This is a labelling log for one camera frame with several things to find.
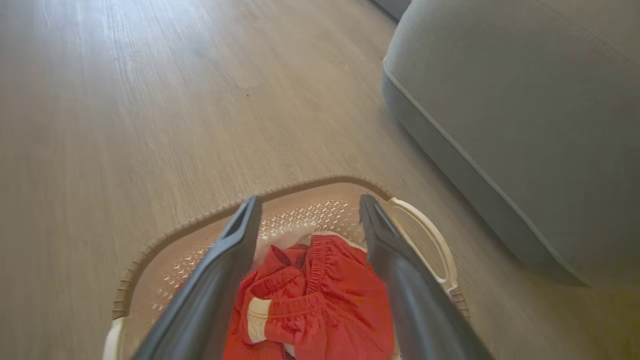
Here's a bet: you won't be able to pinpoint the dark grey furniture piece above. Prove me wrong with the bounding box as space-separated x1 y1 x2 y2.
372 0 413 22

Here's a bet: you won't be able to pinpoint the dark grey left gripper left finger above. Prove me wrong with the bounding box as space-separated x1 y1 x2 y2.
131 195 264 360

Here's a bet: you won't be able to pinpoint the beige perforated plastic laundry basket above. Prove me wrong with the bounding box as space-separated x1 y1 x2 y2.
102 175 471 360

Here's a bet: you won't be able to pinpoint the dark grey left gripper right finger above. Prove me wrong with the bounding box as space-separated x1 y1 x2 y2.
358 194 496 360

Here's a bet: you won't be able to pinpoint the red shorts with white trim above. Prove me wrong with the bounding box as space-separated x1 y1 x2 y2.
222 234 397 360

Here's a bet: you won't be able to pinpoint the red and white shirt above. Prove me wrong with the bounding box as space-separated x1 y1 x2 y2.
254 224 318 263

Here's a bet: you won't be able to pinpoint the grey fabric sofa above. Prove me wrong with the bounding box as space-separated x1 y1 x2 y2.
381 0 640 291

